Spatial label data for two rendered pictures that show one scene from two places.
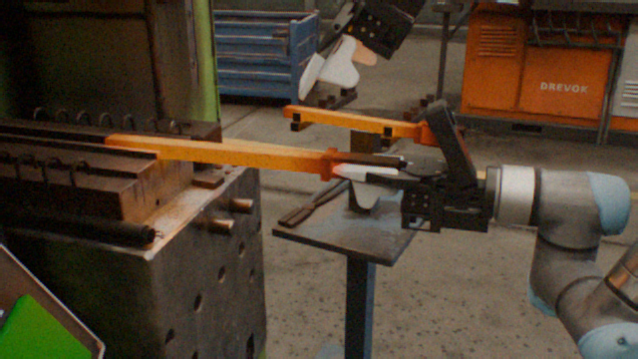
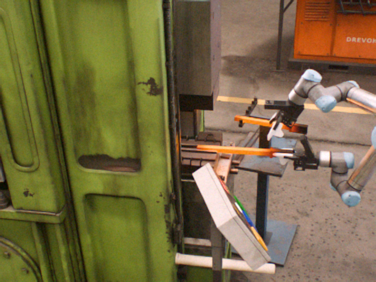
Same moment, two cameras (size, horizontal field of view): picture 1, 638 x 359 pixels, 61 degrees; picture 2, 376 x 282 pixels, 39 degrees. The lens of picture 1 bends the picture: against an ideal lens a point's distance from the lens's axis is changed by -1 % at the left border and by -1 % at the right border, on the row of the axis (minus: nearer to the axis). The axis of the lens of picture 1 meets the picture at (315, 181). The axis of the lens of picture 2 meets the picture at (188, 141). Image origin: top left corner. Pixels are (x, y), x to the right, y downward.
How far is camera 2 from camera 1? 1.82 m
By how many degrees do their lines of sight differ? 8
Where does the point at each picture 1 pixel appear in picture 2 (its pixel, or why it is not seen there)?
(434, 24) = not seen: outside the picture
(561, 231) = (337, 168)
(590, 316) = (343, 190)
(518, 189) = (325, 158)
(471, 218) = (313, 166)
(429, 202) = (301, 162)
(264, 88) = not seen: hidden behind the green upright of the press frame
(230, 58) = not seen: hidden behind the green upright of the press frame
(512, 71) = (328, 30)
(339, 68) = (278, 132)
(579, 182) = (341, 156)
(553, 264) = (335, 177)
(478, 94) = (305, 46)
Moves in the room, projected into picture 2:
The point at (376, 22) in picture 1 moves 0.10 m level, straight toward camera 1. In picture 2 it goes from (287, 119) to (290, 130)
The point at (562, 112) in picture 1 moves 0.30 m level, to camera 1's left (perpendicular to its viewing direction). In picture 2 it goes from (361, 56) to (333, 57)
